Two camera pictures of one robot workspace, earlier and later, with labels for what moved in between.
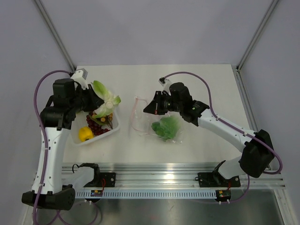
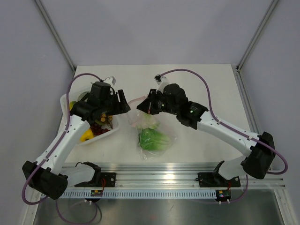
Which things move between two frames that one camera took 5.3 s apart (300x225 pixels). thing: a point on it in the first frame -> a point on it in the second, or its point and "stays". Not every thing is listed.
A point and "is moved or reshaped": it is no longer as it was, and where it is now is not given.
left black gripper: x=95 y=101 -> x=121 y=107
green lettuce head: x=167 y=128 -> x=153 y=139
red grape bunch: x=96 y=128 stays
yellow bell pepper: x=85 y=133 stays
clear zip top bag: x=164 y=126 is moved or reshaped
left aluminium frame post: x=56 y=35 stays
